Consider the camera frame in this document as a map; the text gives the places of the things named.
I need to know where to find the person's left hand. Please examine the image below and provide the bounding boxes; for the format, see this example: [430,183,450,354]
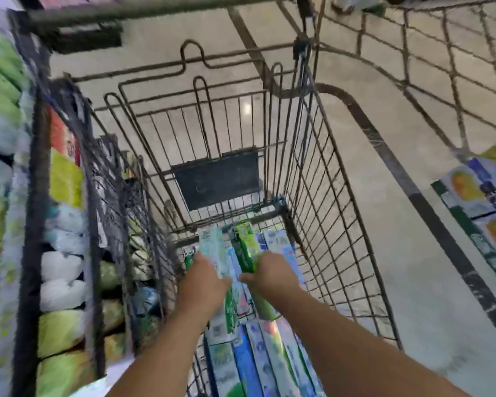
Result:
[176,252,233,324]

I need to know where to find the person's right hand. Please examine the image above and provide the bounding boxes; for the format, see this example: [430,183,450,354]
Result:
[238,250,303,301]

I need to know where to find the green carton box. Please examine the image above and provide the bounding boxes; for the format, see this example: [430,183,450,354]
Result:
[229,222,282,321]

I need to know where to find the light blue carton box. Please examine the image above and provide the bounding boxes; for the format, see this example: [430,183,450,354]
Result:
[198,226,237,286]

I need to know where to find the person's right forearm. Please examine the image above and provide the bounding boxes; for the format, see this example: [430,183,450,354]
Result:
[268,282,473,397]

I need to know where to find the person's left forearm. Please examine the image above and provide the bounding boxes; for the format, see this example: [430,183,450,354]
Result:
[106,302,229,397]

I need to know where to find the pile of boxes in cart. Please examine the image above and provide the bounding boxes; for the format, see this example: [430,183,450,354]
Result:
[184,227,327,397]

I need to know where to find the black plastic cart seat panel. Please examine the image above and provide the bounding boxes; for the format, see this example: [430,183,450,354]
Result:
[171,150,262,211]

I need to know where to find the rows of green white packets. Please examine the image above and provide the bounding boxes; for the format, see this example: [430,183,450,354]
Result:
[0,0,166,397]

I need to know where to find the black metal shelf rack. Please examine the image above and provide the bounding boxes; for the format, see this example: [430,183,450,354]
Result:
[6,8,108,397]

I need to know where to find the carton with mango print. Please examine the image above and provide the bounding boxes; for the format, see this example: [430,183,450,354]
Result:
[431,135,496,286]

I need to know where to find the dark metal bar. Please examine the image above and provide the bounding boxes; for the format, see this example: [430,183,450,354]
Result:
[23,0,315,54]

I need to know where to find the wire shopping cart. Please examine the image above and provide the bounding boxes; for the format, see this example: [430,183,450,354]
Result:
[64,39,403,397]

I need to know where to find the wire mesh cart basket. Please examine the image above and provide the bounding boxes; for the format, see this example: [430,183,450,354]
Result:
[314,0,496,162]

